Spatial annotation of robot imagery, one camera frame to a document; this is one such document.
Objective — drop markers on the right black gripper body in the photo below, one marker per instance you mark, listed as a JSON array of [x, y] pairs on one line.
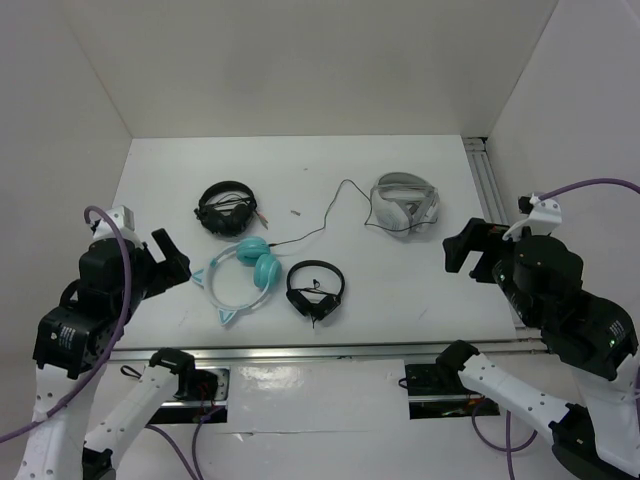
[[495, 254]]

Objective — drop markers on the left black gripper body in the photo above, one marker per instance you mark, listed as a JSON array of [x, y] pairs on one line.
[[150, 270]]

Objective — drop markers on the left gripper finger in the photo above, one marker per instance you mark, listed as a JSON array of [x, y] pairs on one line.
[[166, 281], [176, 265]]

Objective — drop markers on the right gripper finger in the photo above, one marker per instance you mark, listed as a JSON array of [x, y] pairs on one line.
[[475, 235], [457, 249]]

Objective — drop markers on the teal cat ear headphones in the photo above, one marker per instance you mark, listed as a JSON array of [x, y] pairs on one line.
[[239, 278]]

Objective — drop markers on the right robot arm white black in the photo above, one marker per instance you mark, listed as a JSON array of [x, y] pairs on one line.
[[595, 337]]

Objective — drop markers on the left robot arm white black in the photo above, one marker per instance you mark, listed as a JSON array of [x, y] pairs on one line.
[[71, 349]]

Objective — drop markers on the small black headphones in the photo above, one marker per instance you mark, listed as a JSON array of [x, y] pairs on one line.
[[313, 302]]

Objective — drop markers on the white grey gaming headset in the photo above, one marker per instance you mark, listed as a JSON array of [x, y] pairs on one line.
[[404, 204]]

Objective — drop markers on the black headset with jacks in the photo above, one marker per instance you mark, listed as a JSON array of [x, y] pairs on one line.
[[227, 209]]

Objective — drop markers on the aluminium rail right side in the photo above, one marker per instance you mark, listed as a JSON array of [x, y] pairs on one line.
[[484, 180]]

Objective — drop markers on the aluminium rail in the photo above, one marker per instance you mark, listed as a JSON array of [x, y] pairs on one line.
[[484, 180], [412, 352]]

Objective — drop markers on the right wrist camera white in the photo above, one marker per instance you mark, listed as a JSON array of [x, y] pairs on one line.
[[541, 217]]

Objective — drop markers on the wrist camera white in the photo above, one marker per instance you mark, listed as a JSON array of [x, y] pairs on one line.
[[123, 219], [541, 217]]

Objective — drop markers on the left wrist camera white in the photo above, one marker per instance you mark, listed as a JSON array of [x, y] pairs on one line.
[[123, 219]]

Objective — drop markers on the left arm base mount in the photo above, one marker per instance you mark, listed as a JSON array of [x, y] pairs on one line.
[[206, 396]]

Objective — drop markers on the aluminium rail front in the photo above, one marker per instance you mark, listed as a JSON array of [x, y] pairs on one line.
[[412, 352]]

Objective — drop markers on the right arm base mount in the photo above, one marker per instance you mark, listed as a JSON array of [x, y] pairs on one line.
[[430, 397]]

